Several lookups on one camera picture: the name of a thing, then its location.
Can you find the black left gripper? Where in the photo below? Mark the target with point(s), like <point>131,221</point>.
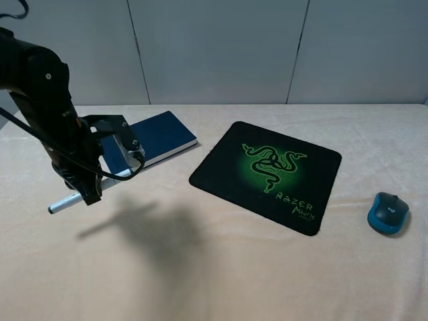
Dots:
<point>74,146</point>

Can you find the white marker pen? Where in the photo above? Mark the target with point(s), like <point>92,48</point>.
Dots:
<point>77,198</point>

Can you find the blue black wireless mouse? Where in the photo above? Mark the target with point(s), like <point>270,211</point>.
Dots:
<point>387,214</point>

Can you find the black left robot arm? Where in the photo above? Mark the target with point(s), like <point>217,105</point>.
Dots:
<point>38,82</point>

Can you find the dark blue notebook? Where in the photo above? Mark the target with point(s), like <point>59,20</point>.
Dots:
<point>161,137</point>

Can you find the beige tablecloth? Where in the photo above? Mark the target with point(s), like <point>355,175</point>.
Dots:
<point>156,248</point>

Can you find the black green Razer mousepad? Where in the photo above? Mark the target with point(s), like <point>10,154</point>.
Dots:
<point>281,178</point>

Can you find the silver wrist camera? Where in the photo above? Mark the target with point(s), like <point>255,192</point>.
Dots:
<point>129,145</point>

